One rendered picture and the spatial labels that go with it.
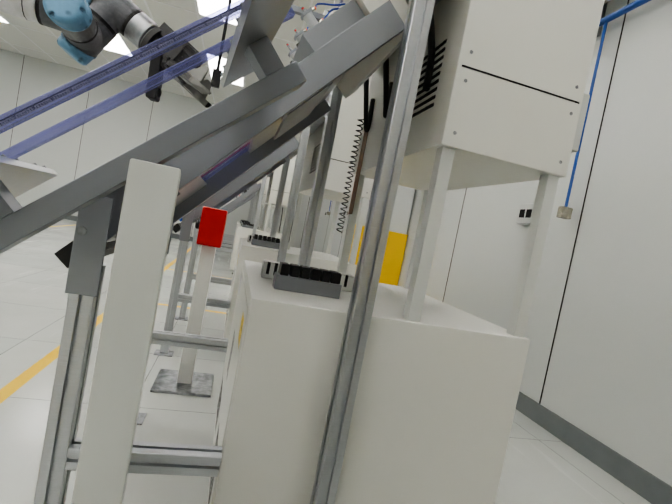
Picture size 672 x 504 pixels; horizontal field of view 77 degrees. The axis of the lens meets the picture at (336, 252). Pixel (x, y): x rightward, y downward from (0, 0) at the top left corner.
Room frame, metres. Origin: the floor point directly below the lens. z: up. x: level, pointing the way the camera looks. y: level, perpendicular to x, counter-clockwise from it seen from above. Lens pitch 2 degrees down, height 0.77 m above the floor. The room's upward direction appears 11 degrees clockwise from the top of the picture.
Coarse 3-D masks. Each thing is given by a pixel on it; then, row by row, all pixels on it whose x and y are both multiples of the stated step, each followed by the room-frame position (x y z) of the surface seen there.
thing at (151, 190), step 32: (128, 192) 0.52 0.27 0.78; (160, 192) 0.54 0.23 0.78; (128, 224) 0.53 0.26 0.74; (160, 224) 0.54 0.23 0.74; (128, 256) 0.53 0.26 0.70; (160, 256) 0.54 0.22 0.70; (128, 288) 0.53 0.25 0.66; (160, 288) 0.58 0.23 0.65; (128, 320) 0.53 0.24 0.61; (128, 352) 0.53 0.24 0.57; (96, 384) 0.52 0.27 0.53; (128, 384) 0.54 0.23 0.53; (96, 416) 0.53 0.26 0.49; (128, 416) 0.54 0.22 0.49; (96, 448) 0.53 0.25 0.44; (128, 448) 0.54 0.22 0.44; (96, 480) 0.53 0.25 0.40
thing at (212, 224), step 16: (208, 208) 1.74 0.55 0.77; (208, 224) 1.75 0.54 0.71; (224, 224) 1.76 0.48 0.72; (208, 240) 1.75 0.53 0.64; (208, 256) 1.79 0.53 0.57; (208, 272) 1.79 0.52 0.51; (208, 288) 1.80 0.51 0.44; (192, 304) 1.78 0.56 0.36; (192, 320) 1.78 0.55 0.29; (192, 352) 1.79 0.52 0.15; (192, 368) 1.79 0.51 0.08; (160, 384) 1.74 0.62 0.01; (176, 384) 1.77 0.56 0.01; (192, 384) 1.80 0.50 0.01; (208, 384) 1.83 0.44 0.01
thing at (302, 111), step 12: (336, 84) 1.33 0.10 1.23; (312, 96) 0.88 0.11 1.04; (324, 96) 1.41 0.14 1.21; (300, 108) 0.91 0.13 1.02; (312, 108) 1.08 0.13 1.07; (288, 120) 0.97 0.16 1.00; (300, 120) 1.15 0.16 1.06; (264, 132) 1.21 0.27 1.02; (276, 132) 1.07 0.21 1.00; (252, 144) 1.28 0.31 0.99
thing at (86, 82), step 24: (240, 0) 0.47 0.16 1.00; (192, 24) 0.46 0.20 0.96; (216, 24) 0.47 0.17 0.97; (144, 48) 0.44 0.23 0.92; (168, 48) 0.45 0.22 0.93; (96, 72) 0.43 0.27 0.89; (120, 72) 0.44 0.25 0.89; (48, 96) 0.42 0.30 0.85; (72, 96) 0.43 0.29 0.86; (0, 120) 0.40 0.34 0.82; (24, 120) 0.42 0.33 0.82
